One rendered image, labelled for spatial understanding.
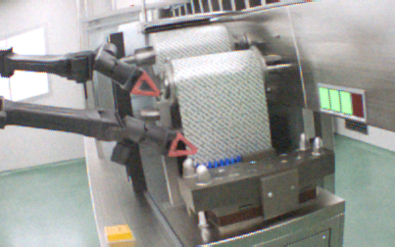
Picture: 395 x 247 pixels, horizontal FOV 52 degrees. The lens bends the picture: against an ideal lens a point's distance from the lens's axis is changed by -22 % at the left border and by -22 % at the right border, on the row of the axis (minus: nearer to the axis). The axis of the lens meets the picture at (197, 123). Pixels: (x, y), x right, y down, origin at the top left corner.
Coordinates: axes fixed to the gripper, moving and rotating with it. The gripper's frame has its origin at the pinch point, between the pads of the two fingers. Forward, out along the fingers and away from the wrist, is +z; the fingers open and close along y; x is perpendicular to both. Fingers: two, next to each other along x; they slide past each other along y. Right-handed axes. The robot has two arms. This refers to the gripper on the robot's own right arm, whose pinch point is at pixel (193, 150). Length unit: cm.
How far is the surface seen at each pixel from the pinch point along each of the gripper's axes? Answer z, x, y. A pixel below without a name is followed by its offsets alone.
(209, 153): 4.2, 0.5, 0.3
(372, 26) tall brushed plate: 12, 40, 54
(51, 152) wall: -38, -128, -555
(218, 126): 3.9, 7.7, 0.2
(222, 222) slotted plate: 7.5, -13.2, 18.9
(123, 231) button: -13.9, -25.1, 12.6
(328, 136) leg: 48, 17, -13
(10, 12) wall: -195, 52, -558
